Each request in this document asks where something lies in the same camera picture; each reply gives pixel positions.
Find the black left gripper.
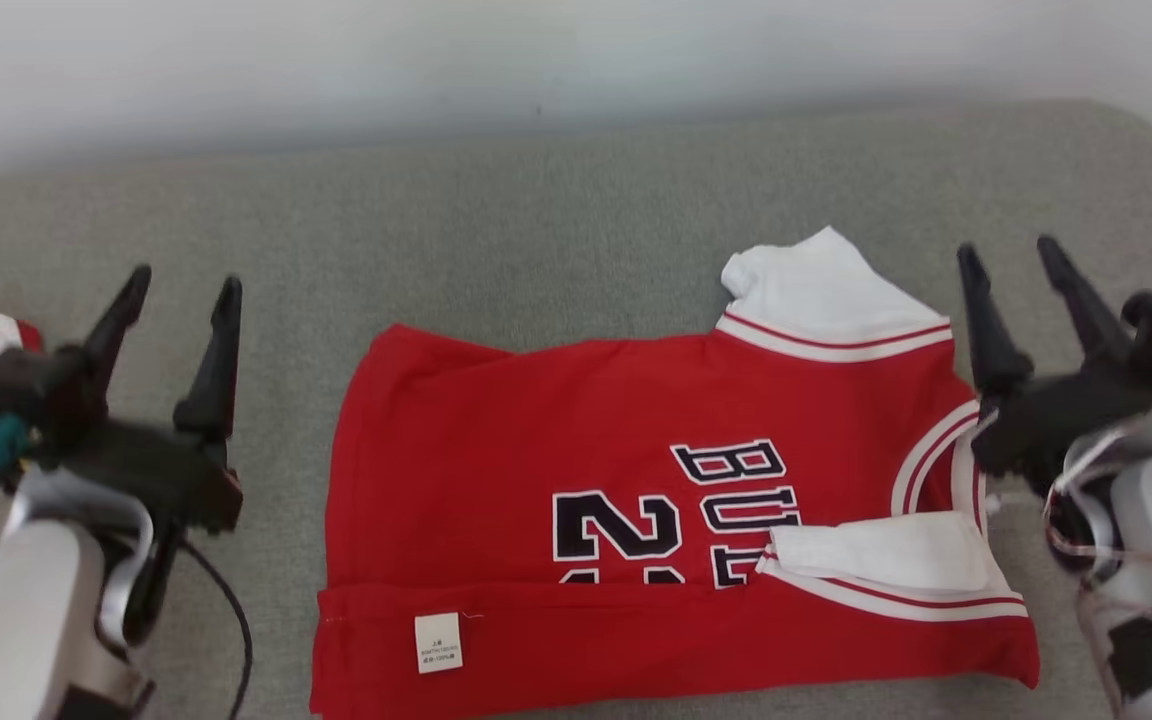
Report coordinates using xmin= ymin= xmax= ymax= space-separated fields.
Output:
xmin=61 ymin=263 xmax=244 ymax=533

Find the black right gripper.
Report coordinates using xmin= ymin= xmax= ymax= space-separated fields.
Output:
xmin=956 ymin=235 xmax=1152 ymax=491

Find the red Bulls 23 jersey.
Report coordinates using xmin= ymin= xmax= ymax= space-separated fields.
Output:
xmin=309 ymin=226 xmax=1041 ymax=720

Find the grey fabric sofa cushion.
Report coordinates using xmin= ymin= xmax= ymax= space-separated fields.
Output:
xmin=0 ymin=98 xmax=1152 ymax=720

